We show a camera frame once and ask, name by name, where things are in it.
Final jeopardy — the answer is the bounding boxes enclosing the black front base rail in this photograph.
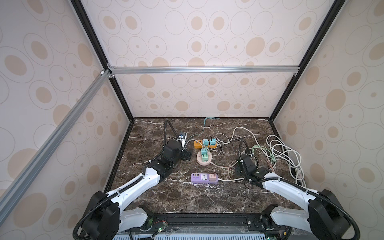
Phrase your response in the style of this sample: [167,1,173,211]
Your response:
[78,212,337,240]

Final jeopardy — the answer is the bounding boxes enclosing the purple power strip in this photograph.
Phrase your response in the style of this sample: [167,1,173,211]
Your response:
[191,173,219,184]

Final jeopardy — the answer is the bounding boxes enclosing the green cable bundle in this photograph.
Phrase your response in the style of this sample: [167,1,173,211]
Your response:
[251,145,277,163]

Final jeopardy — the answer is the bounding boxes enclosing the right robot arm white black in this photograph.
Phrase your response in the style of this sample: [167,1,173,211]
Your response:
[235,149,361,240]

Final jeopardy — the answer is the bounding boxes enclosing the aluminium rail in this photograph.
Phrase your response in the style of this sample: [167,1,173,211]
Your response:
[1,69,111,225]
[111,66,300,75]

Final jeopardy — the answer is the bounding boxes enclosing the pink plug adapter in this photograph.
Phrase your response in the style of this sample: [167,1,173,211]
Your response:
[209,174,218,182]

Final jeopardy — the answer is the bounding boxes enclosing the left aluminium rail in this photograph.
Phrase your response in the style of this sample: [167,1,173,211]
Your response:
[1,69,111,225]

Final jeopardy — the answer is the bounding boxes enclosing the round pink power strip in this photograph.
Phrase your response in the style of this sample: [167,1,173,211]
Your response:
[197,152,212,166]

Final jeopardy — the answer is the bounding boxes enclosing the orange power strip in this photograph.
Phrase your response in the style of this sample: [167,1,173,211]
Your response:
[194,140,218,149]

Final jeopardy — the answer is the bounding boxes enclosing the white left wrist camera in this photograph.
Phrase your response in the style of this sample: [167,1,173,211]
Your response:
[178,132,188,148]

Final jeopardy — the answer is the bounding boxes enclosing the back aluminium rail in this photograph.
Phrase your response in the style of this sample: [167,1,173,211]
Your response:
[111,66,300,75]

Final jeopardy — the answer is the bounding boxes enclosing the white power cord bundle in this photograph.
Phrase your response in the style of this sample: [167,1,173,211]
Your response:
[215,125,305,187]

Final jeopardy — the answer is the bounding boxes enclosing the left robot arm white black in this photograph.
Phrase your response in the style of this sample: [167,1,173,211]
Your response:
[73,140,192,240]

